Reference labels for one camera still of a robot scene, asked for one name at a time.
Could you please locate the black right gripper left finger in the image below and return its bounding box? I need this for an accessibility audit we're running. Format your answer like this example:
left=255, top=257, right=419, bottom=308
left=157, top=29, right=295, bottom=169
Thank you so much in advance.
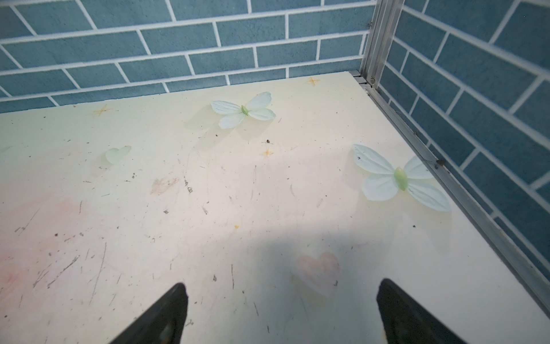
left=111, top=282, right=188, bottom=344

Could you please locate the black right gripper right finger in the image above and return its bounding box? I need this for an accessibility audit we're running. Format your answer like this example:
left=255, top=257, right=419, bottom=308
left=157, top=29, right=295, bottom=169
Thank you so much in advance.
left=377, top=278, right=465, bottom=344

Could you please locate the aluminium corner post right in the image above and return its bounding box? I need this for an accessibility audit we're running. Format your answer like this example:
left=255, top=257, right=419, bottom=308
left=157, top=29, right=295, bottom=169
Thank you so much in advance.
left=360, top=0, right=405, bottom=89

